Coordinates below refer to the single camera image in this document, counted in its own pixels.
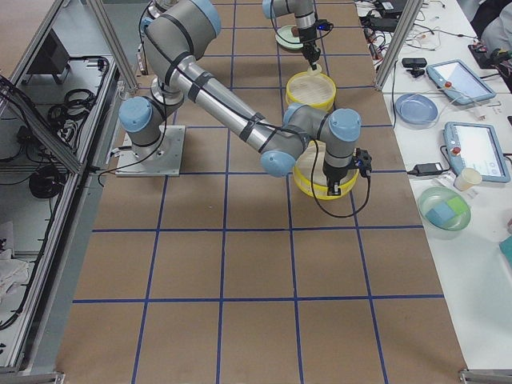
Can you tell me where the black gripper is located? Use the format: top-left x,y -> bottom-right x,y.
322,163 -> 348,196
300,38 -> 320,70

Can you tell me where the white bun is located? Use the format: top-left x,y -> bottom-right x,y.
307,64 -> 322,76

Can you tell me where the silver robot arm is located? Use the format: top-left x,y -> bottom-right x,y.
118,1 -> 370,195
262,0 -> 321,71

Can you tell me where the green plate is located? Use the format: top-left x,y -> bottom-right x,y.
275,25 -> 302,50

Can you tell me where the black power adapter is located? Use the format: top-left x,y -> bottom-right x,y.
407,162 -> 446,177

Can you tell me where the black webcam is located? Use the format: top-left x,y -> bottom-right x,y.
402,58 -> 427,78

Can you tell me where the blue sponge block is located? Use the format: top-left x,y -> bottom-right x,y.
424,202 -> 456,229

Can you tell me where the blue plate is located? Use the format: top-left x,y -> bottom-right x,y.
395,94 -> 438,127

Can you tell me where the green glass bowl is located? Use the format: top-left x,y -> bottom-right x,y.
417,186 -> 471,240

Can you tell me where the green sponge block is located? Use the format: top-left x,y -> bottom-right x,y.
446,196 -> 469,216

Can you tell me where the paper cup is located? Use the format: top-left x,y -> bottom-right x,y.
454,167 -> 482,191

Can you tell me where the near teach pendant tablet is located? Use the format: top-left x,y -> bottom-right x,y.
443,122 -> 511,183

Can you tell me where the teach pendant tablet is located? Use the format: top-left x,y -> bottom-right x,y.
426,59 -> 496,105
443,122 -> 511,183

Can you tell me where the far teach pendant tablet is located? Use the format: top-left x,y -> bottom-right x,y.
426,59 -> 496,105

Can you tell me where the white crumpled cloth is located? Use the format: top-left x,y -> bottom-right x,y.
0,222 -> 30,305

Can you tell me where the aluminium frame post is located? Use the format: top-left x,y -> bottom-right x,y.
374,0 -> 423,90

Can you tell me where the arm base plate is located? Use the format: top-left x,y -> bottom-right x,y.
115,125 -> 186,177

